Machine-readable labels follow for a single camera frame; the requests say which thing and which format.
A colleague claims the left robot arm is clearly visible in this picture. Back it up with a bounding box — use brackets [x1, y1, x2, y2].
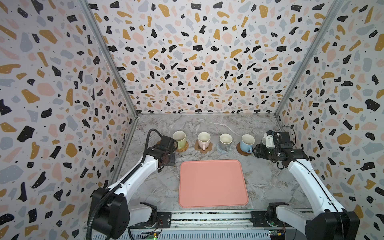
[86, 136, 178, 240]

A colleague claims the white mug grey handle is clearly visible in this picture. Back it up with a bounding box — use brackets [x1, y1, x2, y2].
[219, 134, 233, 145]

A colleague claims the white mug blue handle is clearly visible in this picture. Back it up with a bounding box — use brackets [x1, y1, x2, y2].
[240, 134, 255, 154]

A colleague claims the dark brown round coaster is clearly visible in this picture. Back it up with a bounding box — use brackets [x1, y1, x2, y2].
[236, 143, 251, 156]

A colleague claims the white mug green handle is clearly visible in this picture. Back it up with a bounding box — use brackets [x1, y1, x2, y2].
[173, 131, 187, 150]

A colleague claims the white mug pink handle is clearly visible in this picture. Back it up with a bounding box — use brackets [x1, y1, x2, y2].
[198, 132, 211, 151]

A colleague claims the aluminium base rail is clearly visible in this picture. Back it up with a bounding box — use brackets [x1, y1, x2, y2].
[120, 209, 307, 240]

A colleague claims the brown paw print coaster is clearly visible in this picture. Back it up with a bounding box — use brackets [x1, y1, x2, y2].
[195, 140, 213, 154]

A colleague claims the grey blue round coaster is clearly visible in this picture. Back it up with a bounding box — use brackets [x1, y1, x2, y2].
[216, 143, 231, 155]

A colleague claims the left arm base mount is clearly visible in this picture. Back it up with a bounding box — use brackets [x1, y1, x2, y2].
[131, 211, 172, 230]

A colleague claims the woven tan round coaster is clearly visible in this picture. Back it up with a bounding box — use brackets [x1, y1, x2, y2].
[176, 141, 189, 153]

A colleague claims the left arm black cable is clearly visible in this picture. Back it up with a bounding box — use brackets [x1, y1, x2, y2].
[85, 128, 164, 240]

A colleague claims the pink rectangular tray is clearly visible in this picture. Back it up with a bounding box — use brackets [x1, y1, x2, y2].
[179, 160, 249, 208]

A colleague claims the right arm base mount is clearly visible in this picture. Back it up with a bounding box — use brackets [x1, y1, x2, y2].
[251, 202, 289, 228]

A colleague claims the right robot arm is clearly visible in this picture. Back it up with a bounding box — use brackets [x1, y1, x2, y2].
[253, 130, 360, 240]

